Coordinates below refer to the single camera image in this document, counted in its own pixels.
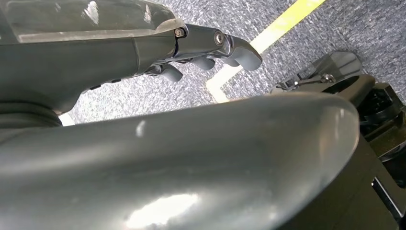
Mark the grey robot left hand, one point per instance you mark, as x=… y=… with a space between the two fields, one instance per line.
x=79 y=54

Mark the grey robot body shell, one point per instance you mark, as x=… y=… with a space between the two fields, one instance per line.
x=174 y=158

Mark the yellow floor tape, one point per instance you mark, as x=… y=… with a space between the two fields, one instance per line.
x=269 y=35

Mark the black robot body frame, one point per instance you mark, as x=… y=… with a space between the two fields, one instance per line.
x=358 y=196

